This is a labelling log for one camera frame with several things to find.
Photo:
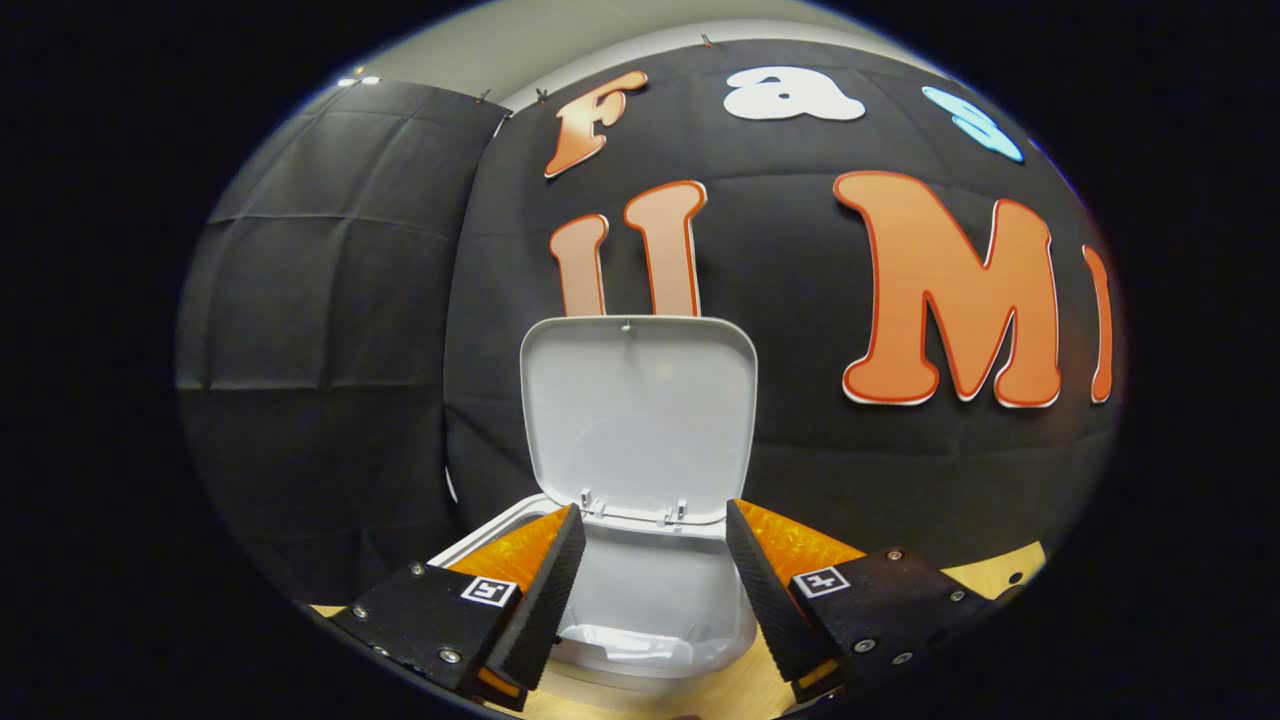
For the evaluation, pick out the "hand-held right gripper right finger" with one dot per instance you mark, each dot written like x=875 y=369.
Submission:
x=775 y=600

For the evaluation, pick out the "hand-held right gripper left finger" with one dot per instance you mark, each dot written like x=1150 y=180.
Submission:
x=545 y=600

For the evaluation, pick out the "white desktop garbage bin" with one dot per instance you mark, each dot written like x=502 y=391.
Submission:
x=640 y=420

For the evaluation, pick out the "wooden desktop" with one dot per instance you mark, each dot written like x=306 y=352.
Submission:
x=990 y=575

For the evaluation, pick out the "black backdrop cloth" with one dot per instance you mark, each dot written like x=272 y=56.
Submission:
x=350 y=300

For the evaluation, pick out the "white ceiling light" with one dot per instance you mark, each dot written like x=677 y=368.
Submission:
x=358 y=80

